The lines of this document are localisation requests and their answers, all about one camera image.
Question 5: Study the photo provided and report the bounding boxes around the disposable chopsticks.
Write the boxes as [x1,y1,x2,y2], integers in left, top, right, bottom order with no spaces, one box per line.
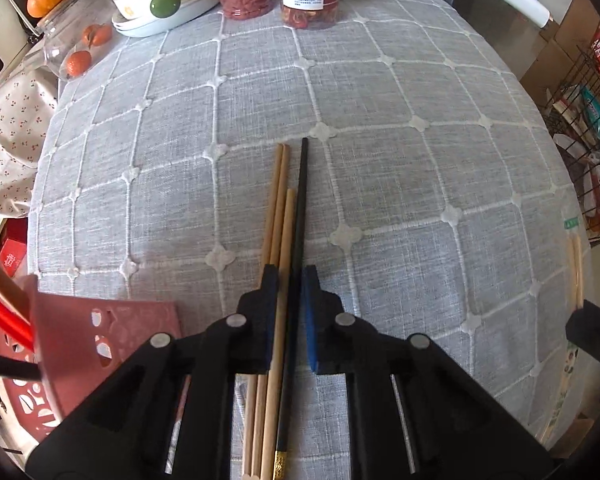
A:
[540,217,584,444]

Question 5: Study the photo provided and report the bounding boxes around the short light wooden chopstick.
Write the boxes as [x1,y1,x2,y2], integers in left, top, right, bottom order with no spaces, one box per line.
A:
[260,188,296,480]

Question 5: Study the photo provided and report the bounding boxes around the pink perforated utensil holder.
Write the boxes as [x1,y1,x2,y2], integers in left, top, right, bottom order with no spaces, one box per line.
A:
[0,275,181,442]

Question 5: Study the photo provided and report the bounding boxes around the black chopstick gold tip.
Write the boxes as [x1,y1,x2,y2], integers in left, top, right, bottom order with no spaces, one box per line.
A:
[273,138,309,480]

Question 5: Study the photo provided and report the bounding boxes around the grey checked tablecloth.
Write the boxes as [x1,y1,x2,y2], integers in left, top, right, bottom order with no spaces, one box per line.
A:
[28,0,582,445]

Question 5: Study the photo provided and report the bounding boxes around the floral patterned cloth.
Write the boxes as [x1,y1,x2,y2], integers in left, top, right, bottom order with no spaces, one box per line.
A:
[0,68,57,218]

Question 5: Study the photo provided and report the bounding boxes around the small orange in jar lower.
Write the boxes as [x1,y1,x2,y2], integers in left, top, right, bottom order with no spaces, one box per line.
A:
[65,50,93,78]

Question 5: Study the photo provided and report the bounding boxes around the small orange in jar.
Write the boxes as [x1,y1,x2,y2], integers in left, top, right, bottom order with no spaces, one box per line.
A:
[65,50,93,78]
[82,24,114,48]

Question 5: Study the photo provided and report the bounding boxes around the small orange in jar upper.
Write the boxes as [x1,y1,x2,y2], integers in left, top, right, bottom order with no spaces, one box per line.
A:
[82,24,114,48]

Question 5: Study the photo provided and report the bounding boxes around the clear glass jar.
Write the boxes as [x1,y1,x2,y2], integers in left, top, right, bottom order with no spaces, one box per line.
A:
[21,0,116,80]

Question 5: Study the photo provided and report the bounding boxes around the green round fruit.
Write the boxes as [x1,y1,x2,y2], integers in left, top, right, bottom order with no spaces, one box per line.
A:
[149,0,181,18]

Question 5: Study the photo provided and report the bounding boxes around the black wire rack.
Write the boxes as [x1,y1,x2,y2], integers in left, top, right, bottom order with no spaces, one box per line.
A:
[543,24,600,245]

